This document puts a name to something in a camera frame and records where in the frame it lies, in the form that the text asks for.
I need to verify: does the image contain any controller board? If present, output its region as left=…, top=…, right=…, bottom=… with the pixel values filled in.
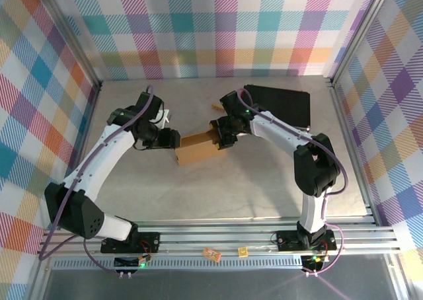
left=302, top=252, right=331, bottom=271
left=114, top=253, right=153, bottom=270

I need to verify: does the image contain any black briefcase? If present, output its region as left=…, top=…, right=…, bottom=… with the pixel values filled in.
left=243, top=84, right=312, bottom=132

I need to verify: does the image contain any aluminium corner post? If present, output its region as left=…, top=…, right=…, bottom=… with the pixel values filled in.
left=325, top=0, right=397, bottom=86
left=32, top=0, right=103, bottom=93

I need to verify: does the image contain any aluminium side rail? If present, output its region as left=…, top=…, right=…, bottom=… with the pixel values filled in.
left=65, top=80, right=104, bottom=188
left=325, top=77, right=381, bottom=227

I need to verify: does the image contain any aluminium mounting rail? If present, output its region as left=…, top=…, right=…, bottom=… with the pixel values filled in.
left=36, top=215, right=399, bottom=258

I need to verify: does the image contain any slotted metal strip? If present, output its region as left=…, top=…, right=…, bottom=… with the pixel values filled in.
left=52, top=258, right=307, bottom=271

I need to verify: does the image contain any brown cardboard box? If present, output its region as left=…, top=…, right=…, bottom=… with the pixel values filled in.
left=174, top=128, right=229, bottom=167

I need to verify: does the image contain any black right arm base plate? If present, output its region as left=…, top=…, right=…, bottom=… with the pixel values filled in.
left=276, top=229, right=338, bottom=252

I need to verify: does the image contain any left controller board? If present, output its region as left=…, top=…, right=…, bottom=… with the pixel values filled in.
left=114, top=253, right=153, bottom=270

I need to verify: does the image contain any right controller board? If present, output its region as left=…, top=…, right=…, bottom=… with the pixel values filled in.
left=302, top=252, right=331, bottom=271

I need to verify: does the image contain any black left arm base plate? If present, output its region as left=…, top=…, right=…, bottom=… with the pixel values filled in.
left=100, top=232, right=161, bottom=254

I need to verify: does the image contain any orange sticker label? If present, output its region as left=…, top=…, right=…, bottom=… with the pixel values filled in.
left=202, top=246, right=221, bottom=261

